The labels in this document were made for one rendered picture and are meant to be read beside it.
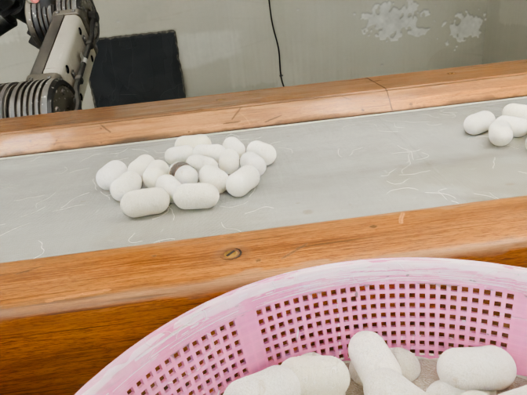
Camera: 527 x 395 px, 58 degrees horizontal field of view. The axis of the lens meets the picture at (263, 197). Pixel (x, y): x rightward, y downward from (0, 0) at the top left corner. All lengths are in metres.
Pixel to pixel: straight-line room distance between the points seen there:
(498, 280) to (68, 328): 0.20
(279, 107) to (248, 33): 1.89
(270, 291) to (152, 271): 0.07
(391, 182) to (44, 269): 0.26
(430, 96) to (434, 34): 2.18
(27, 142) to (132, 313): 0.41
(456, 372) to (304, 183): 0.22
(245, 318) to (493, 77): 0.53
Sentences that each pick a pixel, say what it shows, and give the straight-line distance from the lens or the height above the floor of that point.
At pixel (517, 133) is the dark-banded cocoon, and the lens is 0.51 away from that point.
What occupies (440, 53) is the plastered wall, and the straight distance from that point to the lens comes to 2.84.
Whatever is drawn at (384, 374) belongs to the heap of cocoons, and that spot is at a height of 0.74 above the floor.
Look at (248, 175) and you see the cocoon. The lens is 0.38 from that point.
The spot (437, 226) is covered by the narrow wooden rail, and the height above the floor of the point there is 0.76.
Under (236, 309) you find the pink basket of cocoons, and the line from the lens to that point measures 0.22.
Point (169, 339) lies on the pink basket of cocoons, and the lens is 0.21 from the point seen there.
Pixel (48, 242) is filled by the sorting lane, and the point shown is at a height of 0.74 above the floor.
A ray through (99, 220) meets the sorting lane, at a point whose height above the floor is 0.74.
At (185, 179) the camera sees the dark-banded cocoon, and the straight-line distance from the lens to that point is 0.40.
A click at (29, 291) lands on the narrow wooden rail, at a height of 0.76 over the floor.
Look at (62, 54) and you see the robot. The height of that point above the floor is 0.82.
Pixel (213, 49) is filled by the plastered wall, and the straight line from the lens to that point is 2.46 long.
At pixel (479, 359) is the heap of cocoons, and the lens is 0.23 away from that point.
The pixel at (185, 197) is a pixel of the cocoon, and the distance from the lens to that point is 0.36.
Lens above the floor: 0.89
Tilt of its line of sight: 24 degrees down
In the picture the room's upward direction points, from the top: 6 degrees counter-clockwise
